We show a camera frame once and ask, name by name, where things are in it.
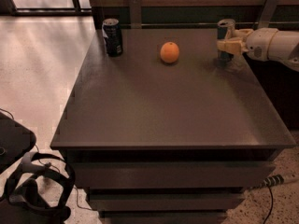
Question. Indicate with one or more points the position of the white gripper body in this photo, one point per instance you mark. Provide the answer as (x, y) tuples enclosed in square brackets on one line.
[(257, 43)]

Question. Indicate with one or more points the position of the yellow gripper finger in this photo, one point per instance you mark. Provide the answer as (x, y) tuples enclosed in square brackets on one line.
[(234, 46), (241, 34)]

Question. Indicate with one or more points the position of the redbull can blue silver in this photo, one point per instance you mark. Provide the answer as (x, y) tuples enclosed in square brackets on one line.
[(224, 31)]

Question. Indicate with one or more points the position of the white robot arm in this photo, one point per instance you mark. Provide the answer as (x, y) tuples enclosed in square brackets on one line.
[(284, 48)]

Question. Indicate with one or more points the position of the dark soda can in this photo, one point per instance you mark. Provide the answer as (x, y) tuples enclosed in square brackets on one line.
[(111, 32)]

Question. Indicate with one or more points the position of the orange fruit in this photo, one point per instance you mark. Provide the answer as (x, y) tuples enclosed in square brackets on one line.
[(169, 52)]

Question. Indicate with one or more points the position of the dark grey drawer cabinet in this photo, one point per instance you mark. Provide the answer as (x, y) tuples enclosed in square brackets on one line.
[(167, 143)]

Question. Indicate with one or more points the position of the black chair seat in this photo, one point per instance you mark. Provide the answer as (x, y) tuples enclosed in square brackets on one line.
[(15, 141)]

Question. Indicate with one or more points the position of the grey metal bracket right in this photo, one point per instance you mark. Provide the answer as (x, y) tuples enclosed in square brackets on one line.
[(267, 12)]

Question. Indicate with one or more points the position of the grey metal bracket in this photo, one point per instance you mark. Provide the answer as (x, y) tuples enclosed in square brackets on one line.
[(135, 14), (267, 12)]

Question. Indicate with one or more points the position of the grey metal bracket left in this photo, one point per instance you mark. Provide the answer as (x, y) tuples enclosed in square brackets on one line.
[(135, 14)]

